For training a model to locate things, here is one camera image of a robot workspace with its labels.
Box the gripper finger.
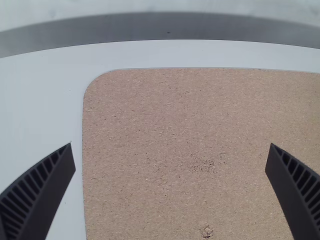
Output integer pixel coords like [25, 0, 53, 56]
[264, 142, 320, 240]
[0, 142, 77, 240]

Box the cork mat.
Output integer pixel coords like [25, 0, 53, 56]
[81, 67, 320, 240]

